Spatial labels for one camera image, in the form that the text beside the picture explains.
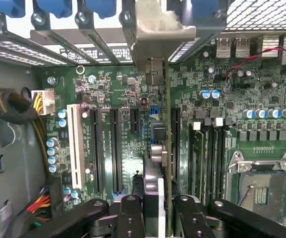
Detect green RAM stick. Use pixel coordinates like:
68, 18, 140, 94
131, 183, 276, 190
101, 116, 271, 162
188, 121, 206, 199

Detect blue expansion slot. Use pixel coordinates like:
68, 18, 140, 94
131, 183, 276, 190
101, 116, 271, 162
150, 106, 162, 146

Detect long black expansion slot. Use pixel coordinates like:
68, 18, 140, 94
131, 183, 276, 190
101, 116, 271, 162
170, 106, 182, 180
90, 108, 105, 195
109, 108, 123, 195

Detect white power connector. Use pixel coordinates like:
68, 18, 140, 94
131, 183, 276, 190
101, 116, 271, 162
30, 89, 56, 117

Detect thin red black wire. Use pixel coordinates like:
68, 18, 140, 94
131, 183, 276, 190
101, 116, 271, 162
224, 46, 286, 80

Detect short black expansion slot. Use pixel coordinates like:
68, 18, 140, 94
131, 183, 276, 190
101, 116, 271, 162
129, 108, 140, 133

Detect white expansion slot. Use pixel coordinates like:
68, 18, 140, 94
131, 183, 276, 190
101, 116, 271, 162
66, 103, 86, 190

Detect silver ribbed port housing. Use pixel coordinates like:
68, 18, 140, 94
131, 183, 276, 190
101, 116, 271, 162
261, 34, 284, 58

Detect green motherboard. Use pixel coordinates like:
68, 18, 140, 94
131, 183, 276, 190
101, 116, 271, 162
41, 37, 286, 238

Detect CPU socket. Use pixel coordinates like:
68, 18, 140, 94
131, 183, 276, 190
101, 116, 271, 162
236, 170, 286, 223

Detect blue slot clip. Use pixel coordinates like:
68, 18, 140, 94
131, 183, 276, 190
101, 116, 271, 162
0, 0, 26, 18
82, 0, 116, 19
32, 0, 73, 19

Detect red yellow wire bundle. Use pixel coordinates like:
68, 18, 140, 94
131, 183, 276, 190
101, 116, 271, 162
25, 185, 53, 228

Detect RAM slot with white clip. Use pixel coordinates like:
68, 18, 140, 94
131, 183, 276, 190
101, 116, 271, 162
213, 118, 225, 199

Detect metal socket cover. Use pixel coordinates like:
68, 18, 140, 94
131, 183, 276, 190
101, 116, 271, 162
227, 150, 286, 174

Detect silver power supply unit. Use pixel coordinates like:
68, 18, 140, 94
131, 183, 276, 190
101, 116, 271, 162
0, 57, 48, 238

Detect sleeved yellow black wire bundle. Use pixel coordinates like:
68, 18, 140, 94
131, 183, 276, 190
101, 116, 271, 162
0, 87, 51, 179

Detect silver USB port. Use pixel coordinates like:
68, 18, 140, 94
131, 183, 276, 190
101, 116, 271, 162
234, 37, 252, 59
216, 37, 234, 59

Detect dark grey PC case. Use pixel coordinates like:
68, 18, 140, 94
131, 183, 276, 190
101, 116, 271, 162
0, 0, 286, 238

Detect thin metal locking lever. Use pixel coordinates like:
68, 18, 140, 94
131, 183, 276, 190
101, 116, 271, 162
241, 184, 255, 207

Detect RAM slot with black clip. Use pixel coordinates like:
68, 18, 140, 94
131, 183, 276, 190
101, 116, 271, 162
204, 118, 214, 199

